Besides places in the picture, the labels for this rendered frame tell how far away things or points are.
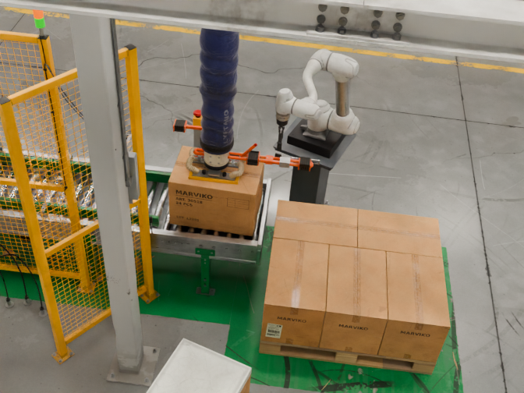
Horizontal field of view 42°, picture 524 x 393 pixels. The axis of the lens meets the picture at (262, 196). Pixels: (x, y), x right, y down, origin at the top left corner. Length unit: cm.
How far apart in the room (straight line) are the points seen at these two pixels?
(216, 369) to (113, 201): 100
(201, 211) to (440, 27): 308
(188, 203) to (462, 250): 237
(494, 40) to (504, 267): 400
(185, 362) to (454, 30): 229
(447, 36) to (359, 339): 302
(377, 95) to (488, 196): 171
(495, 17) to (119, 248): 252
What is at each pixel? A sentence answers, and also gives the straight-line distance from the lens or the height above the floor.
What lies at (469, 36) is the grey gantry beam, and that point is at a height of 313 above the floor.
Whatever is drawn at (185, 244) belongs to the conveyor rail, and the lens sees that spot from 485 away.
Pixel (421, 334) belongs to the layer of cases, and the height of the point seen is 43.
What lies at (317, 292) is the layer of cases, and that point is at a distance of 459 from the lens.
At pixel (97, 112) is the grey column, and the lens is 327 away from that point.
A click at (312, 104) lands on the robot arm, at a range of 431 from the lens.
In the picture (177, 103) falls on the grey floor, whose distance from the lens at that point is 702.
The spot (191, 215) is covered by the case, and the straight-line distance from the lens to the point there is 484.
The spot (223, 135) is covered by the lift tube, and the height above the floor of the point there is 131.
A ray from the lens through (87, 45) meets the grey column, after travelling 308.
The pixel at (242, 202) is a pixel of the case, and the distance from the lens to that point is 466.
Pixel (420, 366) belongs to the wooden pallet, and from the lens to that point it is 497.
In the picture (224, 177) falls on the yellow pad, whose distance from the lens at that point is 467.
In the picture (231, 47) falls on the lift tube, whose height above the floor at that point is 196.
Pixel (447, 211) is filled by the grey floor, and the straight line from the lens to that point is 620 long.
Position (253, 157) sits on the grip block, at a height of 109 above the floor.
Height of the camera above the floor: 406
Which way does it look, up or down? 43 degrees down
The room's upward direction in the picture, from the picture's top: 5 degrees clockwise
